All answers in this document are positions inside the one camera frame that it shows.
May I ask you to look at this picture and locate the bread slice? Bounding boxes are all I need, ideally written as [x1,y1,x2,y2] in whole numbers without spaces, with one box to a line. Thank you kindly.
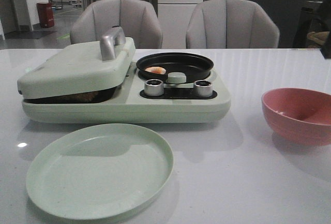
[55,91,99,103]

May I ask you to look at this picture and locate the black round frying pan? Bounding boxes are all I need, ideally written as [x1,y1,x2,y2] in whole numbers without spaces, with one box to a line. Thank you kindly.
[136,52,214,83]

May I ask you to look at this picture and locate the white refrigerator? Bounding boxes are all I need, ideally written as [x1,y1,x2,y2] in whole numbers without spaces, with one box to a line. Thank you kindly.
[157,0,203,49]

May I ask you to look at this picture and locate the cooked shrimp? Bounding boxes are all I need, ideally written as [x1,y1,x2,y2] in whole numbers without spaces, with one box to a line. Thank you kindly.
[145,66,166,74]

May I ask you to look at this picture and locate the grey upholstered chair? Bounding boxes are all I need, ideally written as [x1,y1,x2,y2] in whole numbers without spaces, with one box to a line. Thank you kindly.
[70,0,163,49]
[186,0,280,49]

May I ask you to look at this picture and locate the left grey upholstered chair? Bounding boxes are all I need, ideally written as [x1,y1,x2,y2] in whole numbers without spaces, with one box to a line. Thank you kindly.
[70,0,163,49]

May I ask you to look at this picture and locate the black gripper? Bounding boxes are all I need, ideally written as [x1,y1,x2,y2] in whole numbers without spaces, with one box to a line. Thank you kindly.
[319,0,331,59]

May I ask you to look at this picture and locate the breakfast maker hinged lid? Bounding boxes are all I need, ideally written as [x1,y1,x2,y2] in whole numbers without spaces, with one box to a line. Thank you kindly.
[17,27,136,99]

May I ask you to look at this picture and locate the red bin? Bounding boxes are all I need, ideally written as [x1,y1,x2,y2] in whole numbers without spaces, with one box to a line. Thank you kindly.
[36,2,54,28]

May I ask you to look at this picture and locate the pink plastic bowl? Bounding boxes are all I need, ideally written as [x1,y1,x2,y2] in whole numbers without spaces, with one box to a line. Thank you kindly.
[262,88,330,146]

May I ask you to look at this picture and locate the mint green pan handle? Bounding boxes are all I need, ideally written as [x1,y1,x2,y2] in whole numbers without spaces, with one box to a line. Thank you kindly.
[166,72,187,84]

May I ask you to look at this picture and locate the silver control knob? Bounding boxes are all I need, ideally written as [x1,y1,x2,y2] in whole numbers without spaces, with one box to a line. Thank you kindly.
[193,80,213,97]
[144,79,164,97]

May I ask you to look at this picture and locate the right silver control knob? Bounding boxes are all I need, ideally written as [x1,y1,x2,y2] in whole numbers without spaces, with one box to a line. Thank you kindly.
[193,80,213,97]

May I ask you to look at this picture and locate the right grey upholstered chair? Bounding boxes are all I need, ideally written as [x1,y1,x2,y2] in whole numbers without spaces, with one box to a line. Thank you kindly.
[186,0,280,49]

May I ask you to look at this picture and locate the mint green round plate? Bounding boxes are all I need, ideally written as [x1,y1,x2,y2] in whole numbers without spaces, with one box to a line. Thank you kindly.
[26,124,174,223]

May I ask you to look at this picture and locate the left silver control knob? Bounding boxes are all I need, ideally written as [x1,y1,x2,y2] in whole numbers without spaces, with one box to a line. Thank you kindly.
[144,79,164,97]

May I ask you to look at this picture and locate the dark washing machine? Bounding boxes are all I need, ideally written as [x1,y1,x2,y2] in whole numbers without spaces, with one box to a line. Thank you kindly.
[293,1,328,48]

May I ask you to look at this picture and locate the mint green breakfast maker base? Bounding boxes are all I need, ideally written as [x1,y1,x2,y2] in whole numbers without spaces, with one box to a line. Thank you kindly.
[22,62,231,124]

